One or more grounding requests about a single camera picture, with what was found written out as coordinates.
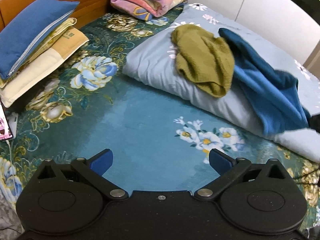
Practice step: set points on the olive green knit garment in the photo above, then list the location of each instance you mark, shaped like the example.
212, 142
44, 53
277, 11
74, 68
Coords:
203, 59

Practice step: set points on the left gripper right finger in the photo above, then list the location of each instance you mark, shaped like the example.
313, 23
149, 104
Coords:
231, 172

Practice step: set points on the blue fleece jacket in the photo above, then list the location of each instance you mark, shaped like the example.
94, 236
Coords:
273, 94

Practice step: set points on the teal floral bed sheet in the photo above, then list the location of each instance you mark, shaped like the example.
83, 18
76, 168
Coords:
159, 141

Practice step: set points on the cream yellow pillow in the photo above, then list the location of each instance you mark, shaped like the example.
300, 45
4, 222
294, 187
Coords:
50, 54

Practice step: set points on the blue zippered pillow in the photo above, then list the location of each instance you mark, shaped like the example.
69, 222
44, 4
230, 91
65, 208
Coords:
28, 29

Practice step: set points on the light blue floral quilt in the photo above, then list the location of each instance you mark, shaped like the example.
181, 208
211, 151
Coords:
152, 63

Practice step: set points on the grey floral blanket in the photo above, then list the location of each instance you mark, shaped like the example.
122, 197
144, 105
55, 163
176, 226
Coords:
10, 226

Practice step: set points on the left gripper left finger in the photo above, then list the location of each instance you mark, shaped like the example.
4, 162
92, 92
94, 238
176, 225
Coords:
91, 171

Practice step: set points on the smartphone with pink screen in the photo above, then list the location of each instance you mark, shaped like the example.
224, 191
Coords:
5, 131

